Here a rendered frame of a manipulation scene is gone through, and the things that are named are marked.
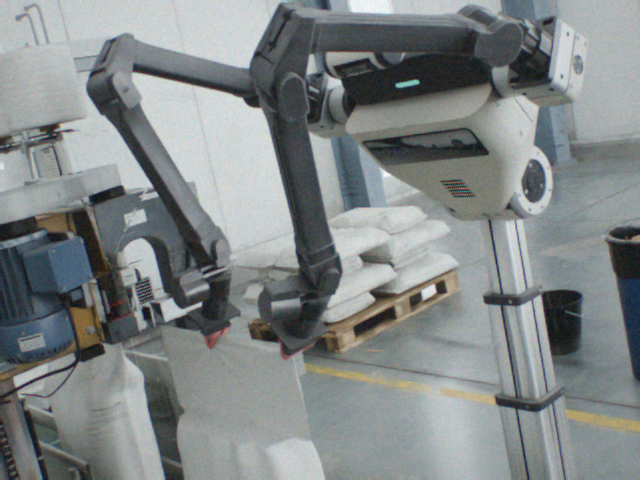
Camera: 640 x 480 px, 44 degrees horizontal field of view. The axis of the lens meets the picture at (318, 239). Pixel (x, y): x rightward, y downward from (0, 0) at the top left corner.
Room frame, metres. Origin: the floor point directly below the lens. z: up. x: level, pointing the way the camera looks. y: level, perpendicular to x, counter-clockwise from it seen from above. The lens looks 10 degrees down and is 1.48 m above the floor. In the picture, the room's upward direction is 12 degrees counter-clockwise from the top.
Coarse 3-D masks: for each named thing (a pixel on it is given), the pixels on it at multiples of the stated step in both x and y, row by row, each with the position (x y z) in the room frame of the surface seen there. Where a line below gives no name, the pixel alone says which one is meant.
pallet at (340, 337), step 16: (448, 272) 5.19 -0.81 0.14; (416, 288) 4.96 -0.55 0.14; (448, 288) 5.14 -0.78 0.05; (384, 304) 4.75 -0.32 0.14; (400, 304) 4.81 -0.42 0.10; (416, 304) 5.02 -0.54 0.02; (256, 320) 5.01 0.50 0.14; (352, 320) 4.56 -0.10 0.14; (384, 320) 4.82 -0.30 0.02; (400, 320) 4.79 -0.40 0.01; (256, 336) 4.97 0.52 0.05; (272, 336) 5.02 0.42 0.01; (320, 336) 4.79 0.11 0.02; (336, 336) 4.42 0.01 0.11; (352, 336) 4.50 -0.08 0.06; (368, 336) 4.59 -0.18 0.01; (336, 352) 4.44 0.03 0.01
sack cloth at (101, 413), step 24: (72, 360) 2.21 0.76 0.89; (96, 360) 2.10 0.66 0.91; (120, 360) 2.05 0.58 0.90; (48, 384) 2.25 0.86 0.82; (72, 384) 2.15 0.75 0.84; (96, 384) 2.06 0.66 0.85; (120, 384) 2.06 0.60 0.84; (72, 408) 2.12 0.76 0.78; (96, 408) 2.06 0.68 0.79; (120, 408) 2.07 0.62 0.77; (144, 408) 2.12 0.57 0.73; (72, 432) 2.13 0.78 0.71; (96, 432) 2.06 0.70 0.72; (120, 432) 2.07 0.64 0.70; (144, 432) 2.12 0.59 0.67; (96, 456) 2.07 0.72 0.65; (120, 456) 2.06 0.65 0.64; (144, 456) 2.11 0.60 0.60
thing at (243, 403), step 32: (192, 352) 1.77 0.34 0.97; (224, 352) 1.67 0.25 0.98; (256, 352) 1.58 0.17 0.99; (192, 384) 1.80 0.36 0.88; (224, 384) 1.69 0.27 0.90; (256, 384) 1.60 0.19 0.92; (288, 384) 1.52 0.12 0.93; (192, 416) 1.77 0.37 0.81; (224, 416) 1.72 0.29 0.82; (256, 416) 1.62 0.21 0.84; (288, 416) 1.54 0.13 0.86; (192, 448) 1.69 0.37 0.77; (224, 448) 1.60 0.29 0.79; (256, 448) 1.55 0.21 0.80; (288, 448) 1.55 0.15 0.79
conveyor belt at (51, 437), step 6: (36, 426) 3.19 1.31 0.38; (42, 426) 3.17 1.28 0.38; (36, 432) 3.11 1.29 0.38; (42, 432) 3.10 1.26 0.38; (48, 432) 3.08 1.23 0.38; (54, 432) 3.07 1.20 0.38; (42, 438) 3.03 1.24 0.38; (48, 438) 3.02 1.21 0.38; (54, 438) 3.00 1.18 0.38; (48, 444) 2.96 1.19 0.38; (54, 444) 2.94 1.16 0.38; (60, 444) 2.92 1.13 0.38
